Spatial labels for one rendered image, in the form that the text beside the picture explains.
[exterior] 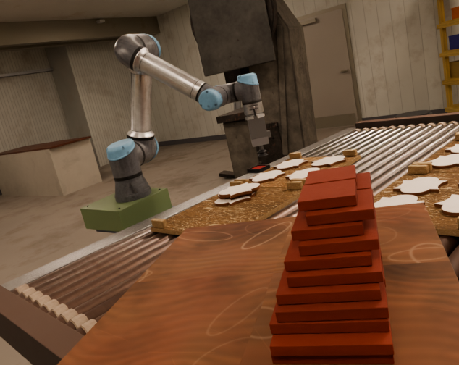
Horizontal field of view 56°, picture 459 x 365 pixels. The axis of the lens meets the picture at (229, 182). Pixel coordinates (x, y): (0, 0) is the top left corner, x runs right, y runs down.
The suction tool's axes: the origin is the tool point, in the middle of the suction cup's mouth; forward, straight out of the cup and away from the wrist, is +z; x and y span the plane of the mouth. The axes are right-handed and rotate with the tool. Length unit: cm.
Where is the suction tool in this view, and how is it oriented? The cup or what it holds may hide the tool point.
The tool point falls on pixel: (263, 155)
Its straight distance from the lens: 169.7
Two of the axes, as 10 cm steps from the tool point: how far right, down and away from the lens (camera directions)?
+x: -9.8, 2.1, 0.4
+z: 2.1, 9.5, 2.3
